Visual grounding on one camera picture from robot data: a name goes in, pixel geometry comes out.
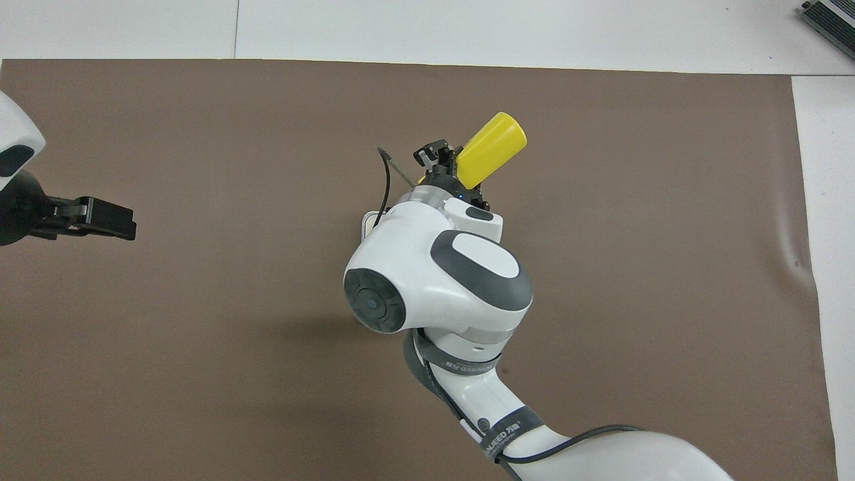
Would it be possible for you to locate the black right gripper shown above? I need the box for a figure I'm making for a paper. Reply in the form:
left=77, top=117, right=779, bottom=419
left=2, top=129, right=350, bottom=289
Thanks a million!
left=412, top=138, right=490, bottom=210

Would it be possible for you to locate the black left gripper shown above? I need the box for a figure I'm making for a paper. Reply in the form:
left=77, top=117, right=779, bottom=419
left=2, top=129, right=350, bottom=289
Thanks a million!
left=0, top=170, right=138, bottom=247

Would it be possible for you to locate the yellow squeeze bottle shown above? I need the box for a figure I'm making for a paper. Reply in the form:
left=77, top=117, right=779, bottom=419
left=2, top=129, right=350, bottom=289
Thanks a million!
left=417, top=112, right=528, bottom=190

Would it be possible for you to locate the brown paper table mat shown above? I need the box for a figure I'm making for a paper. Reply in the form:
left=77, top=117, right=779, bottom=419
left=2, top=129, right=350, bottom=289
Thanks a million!
left=0, top=59, right=839, bottom=481

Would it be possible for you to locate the grey ribbed metal device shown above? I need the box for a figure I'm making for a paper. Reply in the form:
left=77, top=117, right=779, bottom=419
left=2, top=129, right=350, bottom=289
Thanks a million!
left=800, top=0, right=855, bottom=62

